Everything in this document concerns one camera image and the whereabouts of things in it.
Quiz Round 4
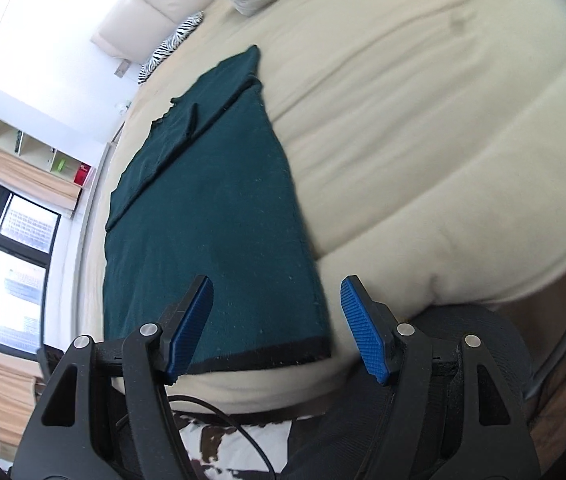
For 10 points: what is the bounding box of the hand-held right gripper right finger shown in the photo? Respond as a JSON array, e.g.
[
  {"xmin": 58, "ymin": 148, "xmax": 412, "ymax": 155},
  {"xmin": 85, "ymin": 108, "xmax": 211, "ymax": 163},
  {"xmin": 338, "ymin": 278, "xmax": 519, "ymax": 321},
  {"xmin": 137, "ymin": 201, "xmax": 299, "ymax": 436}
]
[{"xmin": 339, "ymin": 275, "xmax": 554, "ymax": 480}]

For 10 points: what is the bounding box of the bed with beige sheet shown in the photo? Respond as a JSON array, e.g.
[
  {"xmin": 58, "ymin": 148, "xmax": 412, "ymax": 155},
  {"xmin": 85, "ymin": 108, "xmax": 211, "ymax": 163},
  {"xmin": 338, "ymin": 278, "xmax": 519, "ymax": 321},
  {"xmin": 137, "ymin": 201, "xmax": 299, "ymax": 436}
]
[{"xmin": 38, "ymin": 0, "xmax": 566, "ymax": 416}]

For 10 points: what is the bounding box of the cow print rug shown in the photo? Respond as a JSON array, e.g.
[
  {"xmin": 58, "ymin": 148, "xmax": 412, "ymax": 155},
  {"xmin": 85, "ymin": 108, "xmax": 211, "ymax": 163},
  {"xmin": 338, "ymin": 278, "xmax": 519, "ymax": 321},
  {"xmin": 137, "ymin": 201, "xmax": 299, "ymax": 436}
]
[{"xmin": 173, "ymin": 410, "xmax": 294, "ymax": 480}]

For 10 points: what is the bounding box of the black cable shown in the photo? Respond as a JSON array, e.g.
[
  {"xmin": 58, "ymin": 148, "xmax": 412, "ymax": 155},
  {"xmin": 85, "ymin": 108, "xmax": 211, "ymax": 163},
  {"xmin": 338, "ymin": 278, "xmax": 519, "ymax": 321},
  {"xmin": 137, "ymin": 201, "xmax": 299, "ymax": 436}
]
[{"xmin": 168, "ymin": 395, "xmax": 276, "ymax": 480}]

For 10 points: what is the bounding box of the zebra print pillow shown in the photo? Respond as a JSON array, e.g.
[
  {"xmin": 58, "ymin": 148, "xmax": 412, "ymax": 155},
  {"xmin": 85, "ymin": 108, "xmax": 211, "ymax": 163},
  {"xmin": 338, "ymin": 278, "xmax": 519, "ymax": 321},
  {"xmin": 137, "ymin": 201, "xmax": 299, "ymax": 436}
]
[{"xmin": 137, "ymin": 11, "xmax": 205, "ymax": 84}]

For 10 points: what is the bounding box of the dark green sweater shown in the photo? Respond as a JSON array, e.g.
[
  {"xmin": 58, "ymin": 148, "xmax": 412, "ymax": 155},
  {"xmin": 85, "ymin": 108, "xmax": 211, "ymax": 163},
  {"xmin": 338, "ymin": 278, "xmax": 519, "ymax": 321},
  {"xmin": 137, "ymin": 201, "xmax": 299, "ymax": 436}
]
[{"xmin": 102, "ymin": 44, "xmax": 334, "ymax": 376}]

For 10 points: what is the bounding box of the white open shelf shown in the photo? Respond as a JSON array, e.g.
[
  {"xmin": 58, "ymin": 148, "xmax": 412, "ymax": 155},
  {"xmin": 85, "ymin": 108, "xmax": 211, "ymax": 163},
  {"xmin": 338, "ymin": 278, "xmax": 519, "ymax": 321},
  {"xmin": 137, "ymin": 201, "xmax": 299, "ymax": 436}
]
[{"xmin": 0, "ymin": 102, "xmax": 96, "ymax": 187}]

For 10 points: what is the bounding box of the cream padded headboard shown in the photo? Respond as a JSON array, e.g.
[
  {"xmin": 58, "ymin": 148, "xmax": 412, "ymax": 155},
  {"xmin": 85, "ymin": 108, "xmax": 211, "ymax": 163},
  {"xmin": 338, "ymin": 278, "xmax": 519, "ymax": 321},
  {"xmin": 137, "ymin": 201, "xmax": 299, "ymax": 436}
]
[{"xmin": 90, "ymin": 0, "xmax": 214, "ymax": 63}]

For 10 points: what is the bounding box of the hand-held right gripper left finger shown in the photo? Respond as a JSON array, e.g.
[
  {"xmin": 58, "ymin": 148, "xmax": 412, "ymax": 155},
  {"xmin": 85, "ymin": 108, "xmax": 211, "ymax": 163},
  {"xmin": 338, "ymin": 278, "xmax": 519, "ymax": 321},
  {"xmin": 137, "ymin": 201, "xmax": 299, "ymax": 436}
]
[{"xmin": 10, "ymin": 275, "xmax": 214, "ymax": 480}]

